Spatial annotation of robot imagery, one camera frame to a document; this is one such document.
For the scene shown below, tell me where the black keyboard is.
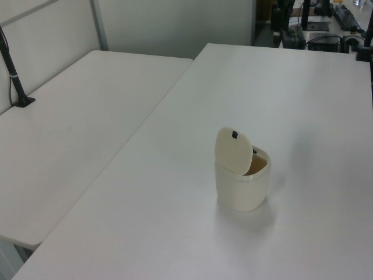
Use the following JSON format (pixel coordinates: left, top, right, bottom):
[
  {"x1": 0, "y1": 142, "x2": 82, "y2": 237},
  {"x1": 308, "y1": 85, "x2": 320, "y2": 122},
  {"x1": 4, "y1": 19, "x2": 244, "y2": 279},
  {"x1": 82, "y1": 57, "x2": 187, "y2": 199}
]
[{"x1": 332, "y1": 2, "x2": 365, "y2": 32}]

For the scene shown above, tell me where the cream plastic trash bin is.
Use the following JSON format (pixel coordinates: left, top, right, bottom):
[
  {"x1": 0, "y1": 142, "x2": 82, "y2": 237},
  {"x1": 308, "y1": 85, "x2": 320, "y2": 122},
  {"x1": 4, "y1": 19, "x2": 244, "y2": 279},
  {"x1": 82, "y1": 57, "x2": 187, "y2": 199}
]
[{"x1": 214, "y1": 145, "x2": 273, "y2": 212}]

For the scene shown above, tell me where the black camera pole with clamp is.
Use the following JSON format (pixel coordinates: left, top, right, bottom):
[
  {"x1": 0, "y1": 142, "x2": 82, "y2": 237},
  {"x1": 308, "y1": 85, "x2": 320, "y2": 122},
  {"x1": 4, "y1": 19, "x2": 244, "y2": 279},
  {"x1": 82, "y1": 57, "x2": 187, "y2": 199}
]
[{"x1": 0, "y1": 24, "x2": 36, "y2": 109}]

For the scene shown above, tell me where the black monitor stand post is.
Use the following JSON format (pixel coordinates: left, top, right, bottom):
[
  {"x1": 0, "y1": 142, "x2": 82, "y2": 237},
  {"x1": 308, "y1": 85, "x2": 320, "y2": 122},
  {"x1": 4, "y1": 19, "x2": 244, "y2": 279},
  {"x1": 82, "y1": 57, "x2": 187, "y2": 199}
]
[{"x1": 301, "y1": 0, "x2": 311, "y2": 30}]

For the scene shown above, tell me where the black mat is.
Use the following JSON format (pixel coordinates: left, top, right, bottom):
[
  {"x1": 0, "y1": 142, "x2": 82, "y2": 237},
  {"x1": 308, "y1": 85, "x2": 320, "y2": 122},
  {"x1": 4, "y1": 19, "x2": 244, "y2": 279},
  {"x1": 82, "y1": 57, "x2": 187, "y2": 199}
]
[{"x1": 305, "y1": 22, "x2": 330, "y2": 32}]

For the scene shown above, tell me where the white side table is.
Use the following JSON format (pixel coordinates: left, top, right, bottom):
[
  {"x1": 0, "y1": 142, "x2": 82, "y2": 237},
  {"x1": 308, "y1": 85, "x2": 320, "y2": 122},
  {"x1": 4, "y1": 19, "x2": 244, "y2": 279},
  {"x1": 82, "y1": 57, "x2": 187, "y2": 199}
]
[{"x1": 0, "y1": 50, "x2": 194, "y2": 250}]

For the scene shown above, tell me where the cream bin lid black tab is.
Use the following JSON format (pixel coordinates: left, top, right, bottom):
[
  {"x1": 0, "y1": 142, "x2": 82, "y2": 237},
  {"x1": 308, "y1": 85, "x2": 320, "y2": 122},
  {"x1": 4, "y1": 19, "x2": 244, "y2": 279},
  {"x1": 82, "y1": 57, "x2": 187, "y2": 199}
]
[{"x1": 214, "y1": 126, "x2": 254, "y2": 177}]

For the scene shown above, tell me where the dark green black machine base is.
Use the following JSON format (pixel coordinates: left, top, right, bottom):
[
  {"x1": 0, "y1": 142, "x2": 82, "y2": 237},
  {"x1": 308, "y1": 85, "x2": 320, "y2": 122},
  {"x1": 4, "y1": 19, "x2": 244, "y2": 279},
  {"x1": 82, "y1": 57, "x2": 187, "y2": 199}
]
[{"x1": 280, "y1": 25, "x2": 307, "y2": 50}]

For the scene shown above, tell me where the black stand with table clamp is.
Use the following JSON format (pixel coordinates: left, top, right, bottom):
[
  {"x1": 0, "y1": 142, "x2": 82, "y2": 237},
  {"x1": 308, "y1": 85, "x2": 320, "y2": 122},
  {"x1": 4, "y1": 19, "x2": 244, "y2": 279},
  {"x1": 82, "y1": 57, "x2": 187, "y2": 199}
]
[{"x1": 354, "y1": 17, "x2": 373, "y2": 62}]

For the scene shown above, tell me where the grey partition frame post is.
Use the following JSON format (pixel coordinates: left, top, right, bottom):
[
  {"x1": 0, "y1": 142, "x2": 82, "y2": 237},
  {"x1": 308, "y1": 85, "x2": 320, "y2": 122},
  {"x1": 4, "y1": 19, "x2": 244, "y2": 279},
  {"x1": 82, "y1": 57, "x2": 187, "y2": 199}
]
[{"x1": 89, "y1": 0, "x2": 110, "y2": 52}]

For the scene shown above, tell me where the black flat electronic device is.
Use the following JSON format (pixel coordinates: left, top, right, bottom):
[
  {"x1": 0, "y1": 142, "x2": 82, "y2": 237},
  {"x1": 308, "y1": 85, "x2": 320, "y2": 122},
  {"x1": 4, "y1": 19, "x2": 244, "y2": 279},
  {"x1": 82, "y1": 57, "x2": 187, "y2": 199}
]
[{"x1": 307, "y1": 31, "x2": 342, "y2": 53}]

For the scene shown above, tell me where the black upright box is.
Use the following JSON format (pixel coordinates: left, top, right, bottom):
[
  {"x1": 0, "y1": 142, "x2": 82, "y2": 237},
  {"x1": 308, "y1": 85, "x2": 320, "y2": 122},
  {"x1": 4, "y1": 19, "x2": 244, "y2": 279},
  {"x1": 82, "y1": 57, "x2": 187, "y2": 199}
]
[{"x1": 270, "y1": 6, "x2": 284, "y2": 32}]

